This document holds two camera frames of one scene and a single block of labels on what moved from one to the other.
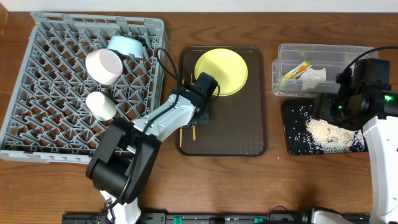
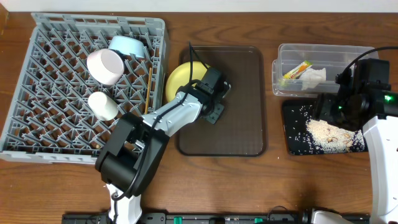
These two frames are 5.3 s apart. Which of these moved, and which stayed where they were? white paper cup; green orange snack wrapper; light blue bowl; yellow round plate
Moved: yellow round plate
Stayed: green orange snack wrapper; light blue bowl; white paper cup
